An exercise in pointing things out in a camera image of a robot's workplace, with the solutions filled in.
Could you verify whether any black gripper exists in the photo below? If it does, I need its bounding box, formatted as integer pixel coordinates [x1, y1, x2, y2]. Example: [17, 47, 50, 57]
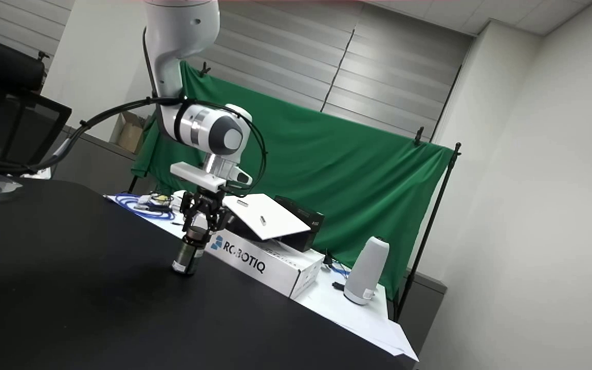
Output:
[180, 190, 223, 231]

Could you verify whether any dark bottle with white cap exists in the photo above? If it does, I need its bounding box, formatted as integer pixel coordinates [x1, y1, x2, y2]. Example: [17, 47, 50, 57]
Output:
[172, 212, 212, 275]

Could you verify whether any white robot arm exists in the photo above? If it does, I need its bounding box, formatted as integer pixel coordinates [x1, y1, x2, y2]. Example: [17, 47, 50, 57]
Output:
[144, 0, 253, 222]

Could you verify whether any black box with white lid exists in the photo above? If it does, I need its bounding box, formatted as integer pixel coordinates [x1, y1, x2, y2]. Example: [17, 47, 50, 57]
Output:
[223, 194, 322, 251]

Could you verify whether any white Robotiq cardboard box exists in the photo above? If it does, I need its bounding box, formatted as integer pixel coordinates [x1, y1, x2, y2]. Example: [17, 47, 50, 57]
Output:
[206, 231, 322, 297]

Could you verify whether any white table cover sheet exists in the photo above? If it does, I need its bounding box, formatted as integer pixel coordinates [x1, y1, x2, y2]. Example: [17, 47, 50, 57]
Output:
[102, 192, 422, 363]

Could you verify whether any green backdrop cloth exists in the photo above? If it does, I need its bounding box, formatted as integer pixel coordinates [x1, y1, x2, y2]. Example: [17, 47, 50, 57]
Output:
[129, 60, 457, 305]

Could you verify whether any white upright device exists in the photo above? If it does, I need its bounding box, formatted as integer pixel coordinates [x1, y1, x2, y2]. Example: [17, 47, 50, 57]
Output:
[344, 237, 391, 306]

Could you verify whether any black backdrop stand pole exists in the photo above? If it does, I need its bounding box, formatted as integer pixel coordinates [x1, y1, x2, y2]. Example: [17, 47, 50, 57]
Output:
[391, 141, 462, 321]

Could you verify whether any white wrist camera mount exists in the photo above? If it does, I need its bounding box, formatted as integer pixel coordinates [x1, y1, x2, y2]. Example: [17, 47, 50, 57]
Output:
[171, 162, 226, 194]

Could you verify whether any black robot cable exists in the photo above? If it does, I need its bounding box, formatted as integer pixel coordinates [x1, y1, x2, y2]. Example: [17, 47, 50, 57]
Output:
[0, 96, 271, 192]

